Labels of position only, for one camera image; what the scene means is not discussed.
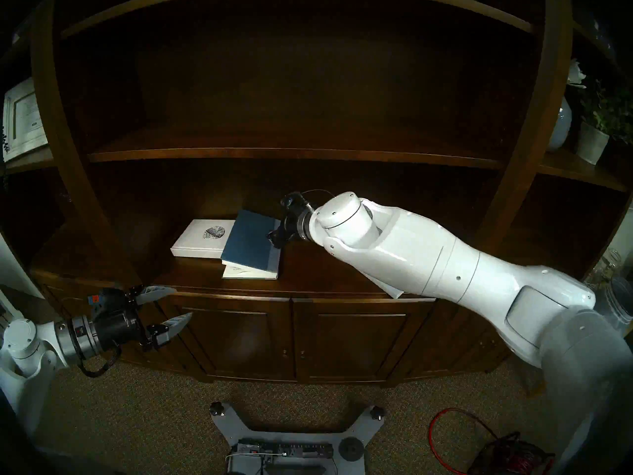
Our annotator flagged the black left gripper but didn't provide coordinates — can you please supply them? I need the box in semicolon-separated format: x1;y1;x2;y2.
94;285;193;351

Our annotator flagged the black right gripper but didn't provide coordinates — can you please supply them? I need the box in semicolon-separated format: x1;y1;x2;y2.
267;206;312;248

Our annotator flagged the blue cover hardback book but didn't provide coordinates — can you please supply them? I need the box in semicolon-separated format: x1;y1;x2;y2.
221;209;282;280

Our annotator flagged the white book pale blue spine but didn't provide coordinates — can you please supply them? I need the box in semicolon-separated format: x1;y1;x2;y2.
368;275;407;300

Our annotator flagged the white book with round print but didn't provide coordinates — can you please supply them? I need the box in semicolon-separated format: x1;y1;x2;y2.
171;219;237;260

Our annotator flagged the dark brown wooden bookcase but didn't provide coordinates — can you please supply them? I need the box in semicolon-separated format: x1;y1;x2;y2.
0;0;633;386

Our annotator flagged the white slatted chair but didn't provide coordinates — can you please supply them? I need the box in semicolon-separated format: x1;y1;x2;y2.
0;286;24;331

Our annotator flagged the black power strip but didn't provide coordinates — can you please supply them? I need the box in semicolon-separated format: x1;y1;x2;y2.
232;440;337;462

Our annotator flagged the round black rubber foot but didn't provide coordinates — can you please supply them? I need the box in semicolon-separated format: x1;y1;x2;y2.
339;437;364;462

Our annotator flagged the dark hanging bead plant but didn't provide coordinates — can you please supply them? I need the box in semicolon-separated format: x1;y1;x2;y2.
0;123;10;192

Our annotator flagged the white framed certificate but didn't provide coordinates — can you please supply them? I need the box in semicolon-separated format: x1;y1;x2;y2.
2;77;49;163

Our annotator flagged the white round vase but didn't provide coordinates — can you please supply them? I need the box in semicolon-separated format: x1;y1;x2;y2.
546;97;573;151

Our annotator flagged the green plant in white pot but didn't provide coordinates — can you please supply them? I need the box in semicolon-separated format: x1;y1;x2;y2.
575;78;633;165

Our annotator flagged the white artificial flower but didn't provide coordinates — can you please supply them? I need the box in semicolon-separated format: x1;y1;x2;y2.
566;58;588;89

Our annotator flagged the grey ribbed jar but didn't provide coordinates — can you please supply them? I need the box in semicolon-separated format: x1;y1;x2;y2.
593;276;633;337

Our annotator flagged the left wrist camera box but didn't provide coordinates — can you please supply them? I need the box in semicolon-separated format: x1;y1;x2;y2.
87;287;128;313

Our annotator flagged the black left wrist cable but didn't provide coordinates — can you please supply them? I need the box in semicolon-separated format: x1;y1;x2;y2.
77;344;122;377

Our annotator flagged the grey metal robot base plate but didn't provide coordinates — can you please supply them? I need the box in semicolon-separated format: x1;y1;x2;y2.
209;402;386;475

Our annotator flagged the red cable coil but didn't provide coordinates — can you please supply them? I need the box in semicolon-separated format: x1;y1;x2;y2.
428;407;554;475

